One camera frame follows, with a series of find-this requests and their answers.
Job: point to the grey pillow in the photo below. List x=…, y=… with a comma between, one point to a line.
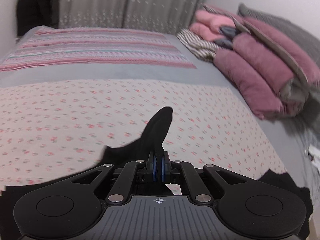
x=309, y=43

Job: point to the grey star curtain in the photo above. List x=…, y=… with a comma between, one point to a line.
x=163, y=16

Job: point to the black hanging coat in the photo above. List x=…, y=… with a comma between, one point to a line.
x=34, y=13

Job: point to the pink folded fleece blanket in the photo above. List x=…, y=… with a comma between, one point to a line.
x=212, y=27

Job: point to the mauve folded quilt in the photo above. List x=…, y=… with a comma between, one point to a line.
x=273, y=74

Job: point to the striped folded garment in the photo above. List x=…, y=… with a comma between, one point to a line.
x=201, y=49

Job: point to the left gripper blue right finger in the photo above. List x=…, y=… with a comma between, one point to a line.
x=163, y=166

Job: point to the cherry print white cloth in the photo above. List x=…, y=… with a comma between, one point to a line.
x=53, y=129

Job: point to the pink striped knitted blanket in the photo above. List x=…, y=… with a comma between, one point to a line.
x=45, y=46

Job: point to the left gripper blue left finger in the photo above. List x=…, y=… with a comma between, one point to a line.
x=151, y=167

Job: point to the grey bed sheet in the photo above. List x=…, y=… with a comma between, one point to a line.
x=289, y=137

